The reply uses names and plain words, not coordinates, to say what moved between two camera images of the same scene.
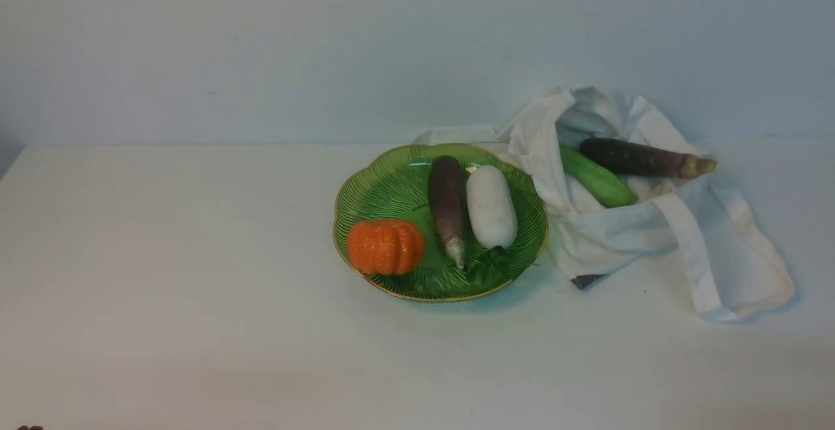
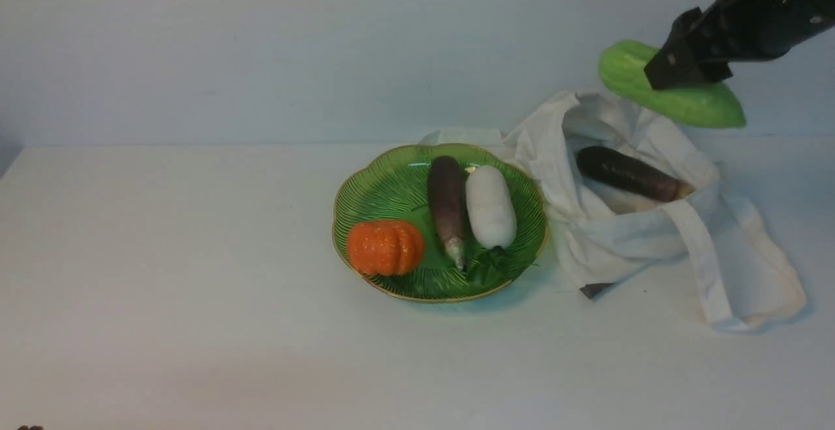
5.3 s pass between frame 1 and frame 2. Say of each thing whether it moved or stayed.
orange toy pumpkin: stayed
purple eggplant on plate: stayed
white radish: stayed
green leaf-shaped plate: stayed
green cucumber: moved
